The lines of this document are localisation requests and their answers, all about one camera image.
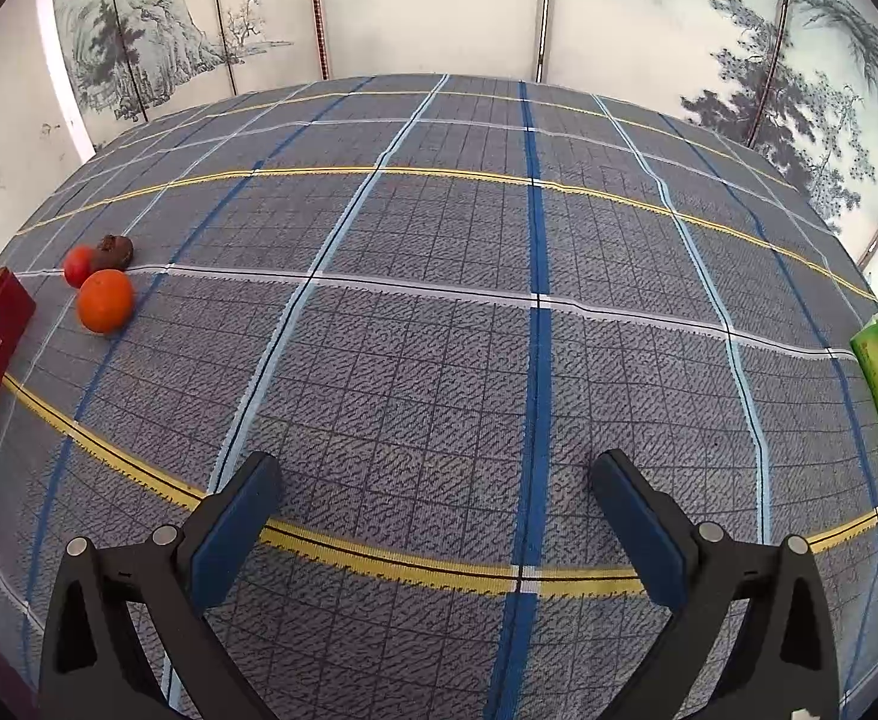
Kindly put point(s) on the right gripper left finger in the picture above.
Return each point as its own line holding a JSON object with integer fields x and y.
{"x": 94, "y": 665}

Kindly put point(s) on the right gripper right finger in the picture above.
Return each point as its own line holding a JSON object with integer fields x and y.
{"x": 782, "y": 663}

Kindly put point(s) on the large orange tangerine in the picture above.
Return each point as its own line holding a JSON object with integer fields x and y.
{"x": 105, "y": 302}

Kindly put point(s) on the small red fruit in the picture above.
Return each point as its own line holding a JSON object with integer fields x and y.
{"x": 77, "y": 265}

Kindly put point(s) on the dark brown passion fruit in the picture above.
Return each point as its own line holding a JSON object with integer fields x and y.
{"x": 112, "y": 253}

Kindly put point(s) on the plaid blue grey tablecloth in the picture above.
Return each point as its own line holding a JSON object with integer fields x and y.
{"x": 435, "y": 299}

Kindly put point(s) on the painted folding screen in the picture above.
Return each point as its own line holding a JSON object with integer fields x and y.
{"x": 797, "y": 80}

